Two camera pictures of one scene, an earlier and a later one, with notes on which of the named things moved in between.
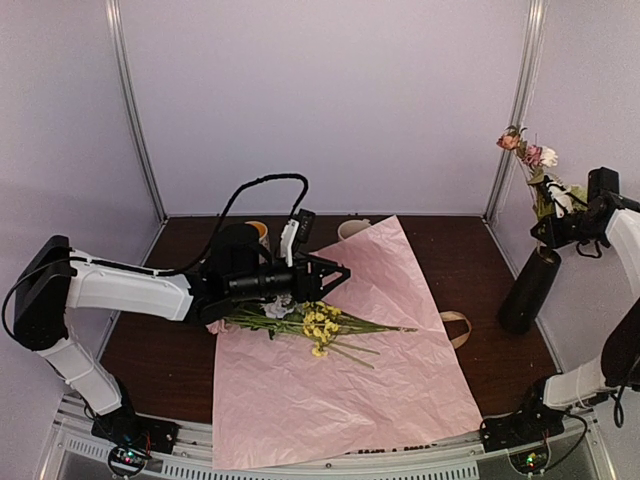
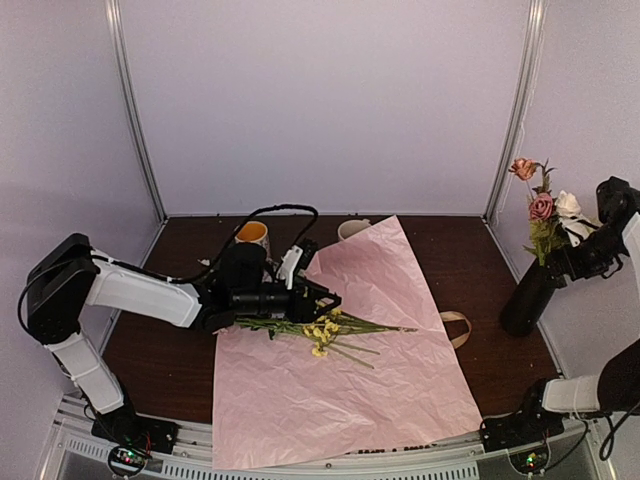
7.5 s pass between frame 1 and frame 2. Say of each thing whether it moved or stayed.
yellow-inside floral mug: stayed
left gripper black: moved
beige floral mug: stayed
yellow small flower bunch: stayed
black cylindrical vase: stayed
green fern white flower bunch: moved
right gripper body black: moved
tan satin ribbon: stayed
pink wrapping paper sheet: stayed
